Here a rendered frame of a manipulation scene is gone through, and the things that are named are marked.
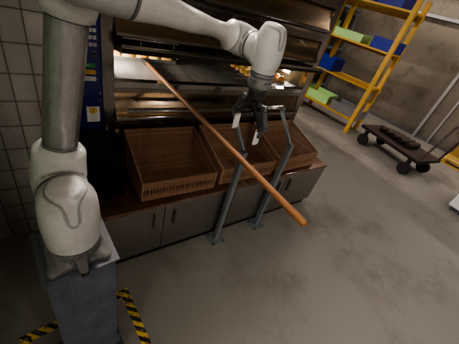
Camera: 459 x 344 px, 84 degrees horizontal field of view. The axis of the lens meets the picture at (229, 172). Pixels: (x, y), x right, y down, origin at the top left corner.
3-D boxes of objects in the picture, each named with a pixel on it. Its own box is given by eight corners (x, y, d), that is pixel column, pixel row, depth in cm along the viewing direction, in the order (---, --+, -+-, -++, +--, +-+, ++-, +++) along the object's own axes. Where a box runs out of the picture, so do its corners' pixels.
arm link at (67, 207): (47, 265, 74) (32, 213, 61) (38, 221, 84) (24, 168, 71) (107, 246, 83) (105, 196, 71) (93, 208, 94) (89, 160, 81)
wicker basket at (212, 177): (121, 160, 194) (121, 127, 178) (188, 152, 225) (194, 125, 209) (140, 203, 164) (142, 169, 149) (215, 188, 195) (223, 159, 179)
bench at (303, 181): (59, 226, 202) (47, 168, 169) (275, 175, 338) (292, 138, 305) (70, 288, 168) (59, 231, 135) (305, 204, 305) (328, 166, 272)
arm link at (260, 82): (261, 77, 87) (257, 93, 90) (279, 76, 92) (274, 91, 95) (245, 67, 92) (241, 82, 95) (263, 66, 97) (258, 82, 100)
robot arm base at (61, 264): (50, 292, 73) (48, 282, 70) (37, 236, 86) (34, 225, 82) (116, 265, 84) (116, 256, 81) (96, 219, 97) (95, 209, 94)
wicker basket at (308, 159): (244, 145, 261) (252, 121, 245) (282, 140, 293) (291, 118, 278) (274, 173, 233) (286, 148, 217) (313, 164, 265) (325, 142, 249)
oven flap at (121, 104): (115, 119, 173) (112, 89, 166) (292, 113, 274) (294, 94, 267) (117, 120, 169) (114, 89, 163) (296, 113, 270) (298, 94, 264)
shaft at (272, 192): (306, 226, 97) (309, 222, 96) (301, 229, 96) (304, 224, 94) (149, 65, 198) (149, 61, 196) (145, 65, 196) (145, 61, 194)
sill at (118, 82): (111, 84, 164) (111, 78, 162) (296, 90, 266) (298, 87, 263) (114, 87, 160) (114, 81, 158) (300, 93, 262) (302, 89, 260)
